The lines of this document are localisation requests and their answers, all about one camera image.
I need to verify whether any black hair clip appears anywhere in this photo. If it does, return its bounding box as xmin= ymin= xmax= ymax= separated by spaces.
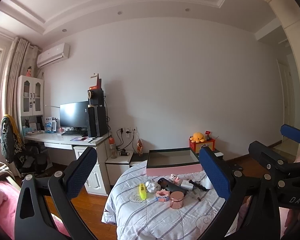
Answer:
xmin=189 ymin=180 xmax=209 ymax=192

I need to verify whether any white charger adapter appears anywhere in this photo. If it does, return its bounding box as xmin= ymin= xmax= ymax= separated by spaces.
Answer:
xmin=180 ymin=180 xmax=193 ymax=191

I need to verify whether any pink block donut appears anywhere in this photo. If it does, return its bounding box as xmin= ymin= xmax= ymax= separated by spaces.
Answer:
xmin=155 ymin=190 xmax=170 ymax=202

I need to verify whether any doll on cabinet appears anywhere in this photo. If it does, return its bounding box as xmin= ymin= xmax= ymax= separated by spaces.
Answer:
xmin=26 ymin=66 xmax=32 ymax=77

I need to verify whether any person's right hand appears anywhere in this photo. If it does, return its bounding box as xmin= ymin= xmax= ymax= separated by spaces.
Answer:
xmin=285 ymin=209 xmax=300 ymax=229

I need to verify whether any white desk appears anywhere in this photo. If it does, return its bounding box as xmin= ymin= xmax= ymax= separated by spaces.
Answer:
xmin=24 ymin=133 xmax=110 ymax=196

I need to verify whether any black computer monitor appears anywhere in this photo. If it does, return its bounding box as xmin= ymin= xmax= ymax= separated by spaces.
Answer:
xmin=60 ymin=101 xmax=88 ymax=128

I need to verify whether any white nightstand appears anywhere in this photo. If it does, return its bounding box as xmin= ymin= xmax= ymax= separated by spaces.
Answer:
xmin=106 ymin=151 xmax=133 ymax=186

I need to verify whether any pink and green box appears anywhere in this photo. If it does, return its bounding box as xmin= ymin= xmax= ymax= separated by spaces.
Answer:
xmin=146 ymin=148 xmax=203 ymax=177

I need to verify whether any striped white quilt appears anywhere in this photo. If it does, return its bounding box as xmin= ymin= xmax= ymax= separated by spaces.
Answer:
xmin=101 ymin=161 xmax=225 ymax=239

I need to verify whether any black hair brush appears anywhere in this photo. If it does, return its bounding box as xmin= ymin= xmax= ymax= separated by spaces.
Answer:
xmin=158 ymin=178 xmax=187 ymax=196

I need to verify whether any red triangular flag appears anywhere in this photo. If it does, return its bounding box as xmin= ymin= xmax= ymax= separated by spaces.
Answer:
xmin=89 ymin=73 xmax=102 ymax=90

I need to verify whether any beige curtain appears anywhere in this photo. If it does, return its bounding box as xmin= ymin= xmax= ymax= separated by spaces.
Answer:
xmin=0 ymin=37 xmax=40 ymax=120

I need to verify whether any white glass-door cabinet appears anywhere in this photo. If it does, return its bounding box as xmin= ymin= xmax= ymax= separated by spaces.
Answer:
xmin=17 ymin=75 xmax=44 ymax=117

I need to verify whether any black floor scale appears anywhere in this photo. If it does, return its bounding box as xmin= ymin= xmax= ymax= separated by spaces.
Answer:
xmin=230 ymin=164 xmax=243 ymax=172

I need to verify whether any white cloud figurine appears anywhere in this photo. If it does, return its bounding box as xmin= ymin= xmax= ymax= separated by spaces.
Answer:
xmin=145 ymin=179 xmax=161 ymax=193

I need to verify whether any black box on tower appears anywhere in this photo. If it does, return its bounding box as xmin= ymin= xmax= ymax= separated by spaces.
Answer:
xmin=88 ymin=89 xmax=104 ymax=106

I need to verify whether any pink block kitty figure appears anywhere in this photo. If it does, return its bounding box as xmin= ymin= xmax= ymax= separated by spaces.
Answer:
xmin=169 ymin=174 xmax=182 ymax=185

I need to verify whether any black computer tower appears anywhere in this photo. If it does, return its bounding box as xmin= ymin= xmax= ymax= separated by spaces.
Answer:
xmin=88 ymin=105 xmax=108 ymax=138

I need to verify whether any rose gold round tin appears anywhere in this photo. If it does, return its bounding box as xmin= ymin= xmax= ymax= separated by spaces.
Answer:
xmin=170 ymin=191 xmax=184 ymax=209

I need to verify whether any white air conditioner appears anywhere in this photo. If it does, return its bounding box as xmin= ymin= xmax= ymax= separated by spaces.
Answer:
xmin=37 ymin=43 xmax=70 ymax=68

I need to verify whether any red toy crate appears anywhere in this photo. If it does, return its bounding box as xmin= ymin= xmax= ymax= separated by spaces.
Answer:
xmin=189 ymin=138 xmax=215 ymax=154

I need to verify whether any orange snack bag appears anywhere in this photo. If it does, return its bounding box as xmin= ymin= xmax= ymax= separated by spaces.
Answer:
xmin=137 ymin=139 xmax=143 ymax=156

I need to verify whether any yellow octopus plush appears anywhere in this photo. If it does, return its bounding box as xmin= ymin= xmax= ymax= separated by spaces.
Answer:
xmin=190 ymin=132 xmax=205 ymax=143

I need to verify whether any white cup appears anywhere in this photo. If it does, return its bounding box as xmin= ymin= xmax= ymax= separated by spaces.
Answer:
xmin=200 ymin=176 xmax=213 ymax=190

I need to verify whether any office chair with clothes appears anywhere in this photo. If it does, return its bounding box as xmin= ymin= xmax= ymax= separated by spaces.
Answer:
xmin=0 ymin=114 xmax=48 ymax=177

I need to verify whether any orange cap bottle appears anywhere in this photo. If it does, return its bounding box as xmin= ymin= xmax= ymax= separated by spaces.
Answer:
xmin=109 ymin=136 xmax=117 ymax=159

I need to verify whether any pink bed cover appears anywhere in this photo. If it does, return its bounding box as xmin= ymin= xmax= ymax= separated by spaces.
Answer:
xmin=0 ymin=181 xmax=71 ymax=239

